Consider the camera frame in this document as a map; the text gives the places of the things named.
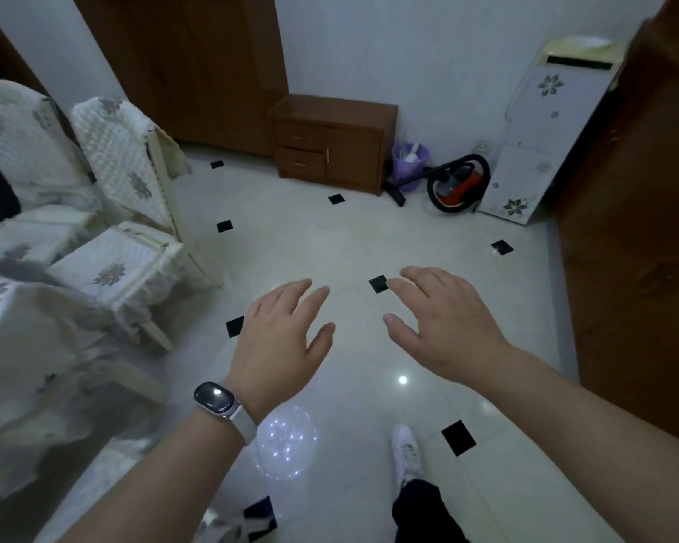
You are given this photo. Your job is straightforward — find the person's right hand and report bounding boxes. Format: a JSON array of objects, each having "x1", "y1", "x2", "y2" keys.
[{"x1": 383, "y1": 267, "x2": 516, "y2": 386}]

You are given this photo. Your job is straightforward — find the person's left hand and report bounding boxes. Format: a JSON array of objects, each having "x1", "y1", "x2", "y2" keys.
[{"x1": 224, "y1": 278, "x2": 336, "y2": 420}]

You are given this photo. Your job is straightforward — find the person's left forearm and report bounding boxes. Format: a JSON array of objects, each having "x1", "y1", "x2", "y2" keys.
[{"x1": 59, "y1": 402, "x2": 251, "y2": 543}]

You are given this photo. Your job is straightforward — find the person's right forearm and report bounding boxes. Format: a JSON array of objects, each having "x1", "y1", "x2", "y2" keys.
[{"x1": 475, "y1": 345, "x2": 679, "y2": 543}]

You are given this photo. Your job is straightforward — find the red and black vacuum cleaner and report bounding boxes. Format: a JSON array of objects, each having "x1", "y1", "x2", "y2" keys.
[{"x1": 382, "y1": 154, "x2": 492, "y2": 215}]

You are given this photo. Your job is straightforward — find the purple plastic bin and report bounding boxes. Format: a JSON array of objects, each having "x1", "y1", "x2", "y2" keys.
[{"x1": 391, "y1": 143, "x2": 431, "y2": 193}]

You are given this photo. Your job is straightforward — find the silver smartwatch with grey band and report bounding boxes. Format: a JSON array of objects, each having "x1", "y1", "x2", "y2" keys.
[{"x1": 193, "y1": 381, "x2": 258, "y2": 447}]

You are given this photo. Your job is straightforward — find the person's white shoe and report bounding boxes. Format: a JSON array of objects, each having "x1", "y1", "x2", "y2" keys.
[{"x1": 390, "y1": 423, "x2": 423, "y2": 494}]

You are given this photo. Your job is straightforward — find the small brown wooden cabinet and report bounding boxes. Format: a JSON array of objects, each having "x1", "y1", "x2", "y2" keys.
[{"x1": 267, "y1": 94, "x2": 399, "y2": 197}]

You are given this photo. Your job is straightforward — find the person's dark trouser leg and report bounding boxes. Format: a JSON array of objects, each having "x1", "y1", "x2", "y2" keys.
[{"x1": 392, "y1": 479, "x2": 472, "y2": 543}]

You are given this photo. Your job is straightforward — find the white floral water dispenser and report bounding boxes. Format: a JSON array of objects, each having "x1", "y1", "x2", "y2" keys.
[{"x1": 478, "y1": 35, "x2": 630, "y2": 226}]

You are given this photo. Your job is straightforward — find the brown wooden door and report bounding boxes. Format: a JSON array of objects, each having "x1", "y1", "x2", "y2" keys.
[{"x1": 548, "y1": 0, "x2": 679, "y2": 450}]

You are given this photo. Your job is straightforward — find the chair with white quilted cover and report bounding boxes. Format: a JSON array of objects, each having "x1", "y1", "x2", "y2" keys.
[
  {"x1": 0, "y1": 79, "x2": 104, "y2": 266},
  {"x1": 46, "y1": 97, "x2": 225, "y2": 352}
]

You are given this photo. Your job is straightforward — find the tall brown wooden cupboard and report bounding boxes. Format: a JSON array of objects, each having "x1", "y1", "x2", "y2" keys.
[{"x1": 71, "y1": 0, "x2": 290, "y2": 159}]

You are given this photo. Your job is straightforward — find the table with floral white tablecloth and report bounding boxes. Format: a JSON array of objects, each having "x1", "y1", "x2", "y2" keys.
[{"x1": 0, "y1": 264, "x2": 173, "y2": 529}]

